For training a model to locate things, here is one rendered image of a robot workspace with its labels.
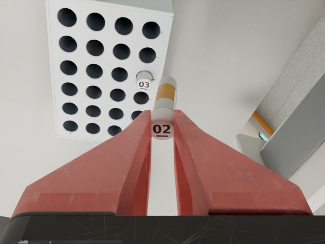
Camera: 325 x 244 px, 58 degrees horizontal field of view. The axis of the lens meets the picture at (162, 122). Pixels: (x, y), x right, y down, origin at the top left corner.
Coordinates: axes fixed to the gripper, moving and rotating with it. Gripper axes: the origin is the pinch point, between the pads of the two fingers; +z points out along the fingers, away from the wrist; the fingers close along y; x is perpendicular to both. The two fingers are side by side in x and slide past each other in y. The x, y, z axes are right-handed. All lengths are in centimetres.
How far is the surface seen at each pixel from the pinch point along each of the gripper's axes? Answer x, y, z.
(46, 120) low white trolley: 9.6, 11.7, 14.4
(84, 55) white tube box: 1.0, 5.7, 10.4
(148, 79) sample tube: 2.4, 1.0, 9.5
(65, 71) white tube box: 2.4, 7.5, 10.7
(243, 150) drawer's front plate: 6.9, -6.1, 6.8
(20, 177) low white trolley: 18.1, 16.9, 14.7
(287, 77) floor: 46, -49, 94
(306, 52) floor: 35, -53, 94
